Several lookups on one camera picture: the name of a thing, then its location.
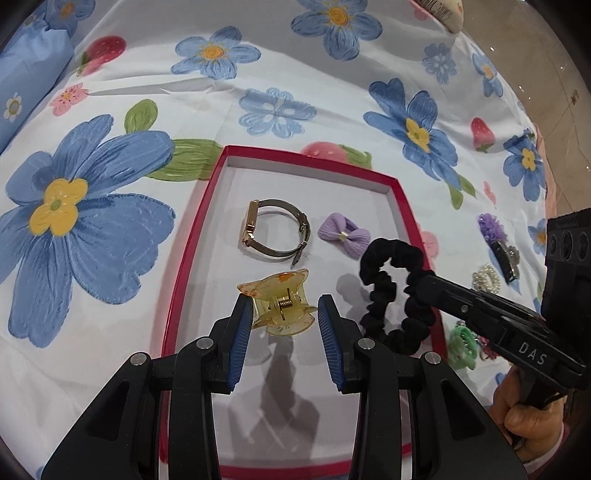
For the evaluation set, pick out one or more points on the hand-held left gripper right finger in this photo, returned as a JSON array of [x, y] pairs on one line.
[[330, 341]]

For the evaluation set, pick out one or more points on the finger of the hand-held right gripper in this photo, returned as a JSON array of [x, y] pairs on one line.
[[452, 307], [489, 300]]

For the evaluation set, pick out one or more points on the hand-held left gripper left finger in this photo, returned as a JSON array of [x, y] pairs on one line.
[[240, 341]]

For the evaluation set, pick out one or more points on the green hair claw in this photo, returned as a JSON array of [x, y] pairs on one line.
[[459, 346]]

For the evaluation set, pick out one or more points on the yellow translucent hair claw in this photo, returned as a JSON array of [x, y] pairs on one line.
[[277, 288]]

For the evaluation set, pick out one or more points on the black scrunchie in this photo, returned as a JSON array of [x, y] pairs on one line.
[[374, 272]]

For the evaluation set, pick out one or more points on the red shallow box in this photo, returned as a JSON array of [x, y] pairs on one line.
[[221, 258]]

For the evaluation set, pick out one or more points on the person's right hand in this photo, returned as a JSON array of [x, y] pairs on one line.
[[531, 420]]

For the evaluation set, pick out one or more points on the purple flower hair clip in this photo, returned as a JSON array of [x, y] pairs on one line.
[[491, 228]]

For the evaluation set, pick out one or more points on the purple bow hair clip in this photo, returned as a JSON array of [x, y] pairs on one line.
[[334, 228]]

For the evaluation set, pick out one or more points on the gold wristwatch with mesh band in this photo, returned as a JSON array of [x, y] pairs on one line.
[[251, 221]]

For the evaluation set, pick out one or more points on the cream patterned pillow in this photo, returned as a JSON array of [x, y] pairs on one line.
[[443, 14]]

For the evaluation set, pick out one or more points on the blue floral pillow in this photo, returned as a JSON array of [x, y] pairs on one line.
[[32, 83]]

